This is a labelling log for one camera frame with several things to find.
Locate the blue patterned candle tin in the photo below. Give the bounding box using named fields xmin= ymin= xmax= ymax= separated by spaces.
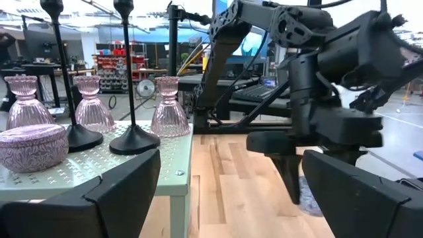
xmin=298 ymin=174 xmax=324 ymax=218

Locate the pink patterned candle tin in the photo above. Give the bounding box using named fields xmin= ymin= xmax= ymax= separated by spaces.
xmin=0 ymin=123 xmax=70 ymax=174

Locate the green perforated metal shelf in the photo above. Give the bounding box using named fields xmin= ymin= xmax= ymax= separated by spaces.
xmin=0 ymin=119 xmax=195 ymax=238

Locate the grey laptop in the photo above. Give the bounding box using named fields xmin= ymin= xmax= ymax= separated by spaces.
xmin=231 ymin=76 xmax=292 ymax=104

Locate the black metal candlestick holder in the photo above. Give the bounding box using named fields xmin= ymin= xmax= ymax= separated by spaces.
xmin=39 ymin=0 xmax=104 ymax=153
xmin=108 ymin=0 xmax=162 ymax=156

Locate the black desk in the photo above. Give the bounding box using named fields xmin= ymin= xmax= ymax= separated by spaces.
xmin=20 ymin=63 xmax=63 ymax=108

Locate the red parts bin rack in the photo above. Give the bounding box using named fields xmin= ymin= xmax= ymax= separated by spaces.
xmin=93 ymin=48 xmax=149 ymax=92

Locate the round floor fan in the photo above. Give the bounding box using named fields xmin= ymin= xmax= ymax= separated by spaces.
xmin=135 ymin=77 xmax=157 ymax=100

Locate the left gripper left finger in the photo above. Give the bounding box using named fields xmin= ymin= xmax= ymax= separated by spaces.
xmin=0 ymin=148 xmax=162 ymax=238

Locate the bright blue display screen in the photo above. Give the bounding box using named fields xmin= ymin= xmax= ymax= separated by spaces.
xmin=231 ymin=31 xmax=269 ymax=64

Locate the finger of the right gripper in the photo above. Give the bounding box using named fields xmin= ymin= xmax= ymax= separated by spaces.
xmin=245 ymin=130 xmax=312 ymax=206
xmin=310 ymin=108 xmax=385 ymax=171

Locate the pink ribbed glass candle holder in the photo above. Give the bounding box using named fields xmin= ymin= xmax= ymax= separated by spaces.
xmin=3 ymin=74 xmax=56 ymax=131
xmin=72 ymin=75 xmax=118 ymax=134
xmin=149 ymin=75 xmax=192 ymax=138

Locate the black computer monitor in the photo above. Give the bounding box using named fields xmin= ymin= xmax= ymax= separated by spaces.
xmin=22 ymin=28 xmax=62 ymax=62

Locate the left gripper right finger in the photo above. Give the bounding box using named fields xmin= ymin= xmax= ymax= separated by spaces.
xmin=301 ymin=149 xmax=423 ymax=238

